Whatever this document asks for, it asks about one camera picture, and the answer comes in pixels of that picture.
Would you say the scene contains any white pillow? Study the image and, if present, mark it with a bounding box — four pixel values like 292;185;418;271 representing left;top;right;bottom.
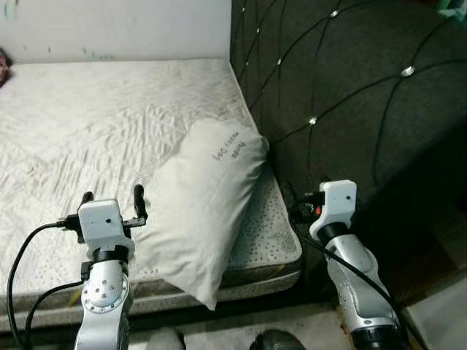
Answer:
134;119;269;311

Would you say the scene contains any white quilted mattress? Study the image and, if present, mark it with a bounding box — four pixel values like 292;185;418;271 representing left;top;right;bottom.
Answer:
0;58;304;292

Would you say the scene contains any grey bed base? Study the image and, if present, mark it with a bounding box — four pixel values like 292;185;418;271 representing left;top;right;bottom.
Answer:
0;259;304;333

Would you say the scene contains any grey robot left leg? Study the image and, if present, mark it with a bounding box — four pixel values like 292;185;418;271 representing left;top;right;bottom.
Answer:
146;328;187;350

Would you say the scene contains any grey robot leg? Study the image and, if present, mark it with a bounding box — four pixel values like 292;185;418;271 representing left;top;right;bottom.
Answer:
146;328;187;350
248;330;307;350

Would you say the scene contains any dark tufted headboard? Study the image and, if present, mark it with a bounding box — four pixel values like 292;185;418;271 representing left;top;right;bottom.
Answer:
230;0;467;292

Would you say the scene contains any grey robot right leg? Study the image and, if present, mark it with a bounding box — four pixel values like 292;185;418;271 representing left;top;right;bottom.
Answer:
248;330;307;350

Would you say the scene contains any teal cloth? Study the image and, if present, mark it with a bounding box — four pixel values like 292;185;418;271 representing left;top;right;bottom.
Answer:
436;0;467;19

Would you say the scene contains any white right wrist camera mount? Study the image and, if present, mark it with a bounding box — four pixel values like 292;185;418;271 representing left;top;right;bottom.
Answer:
310;180;358;238

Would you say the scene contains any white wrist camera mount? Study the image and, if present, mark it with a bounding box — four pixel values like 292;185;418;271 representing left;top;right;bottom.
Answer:
77;198;136;252
310;180;358;238

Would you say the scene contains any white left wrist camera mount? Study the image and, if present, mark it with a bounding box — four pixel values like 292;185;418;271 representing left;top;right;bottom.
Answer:
77;198;136;252

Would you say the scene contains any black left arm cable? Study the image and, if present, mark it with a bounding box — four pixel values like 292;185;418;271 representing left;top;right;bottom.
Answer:
6;217;81;350
24;279;87;347

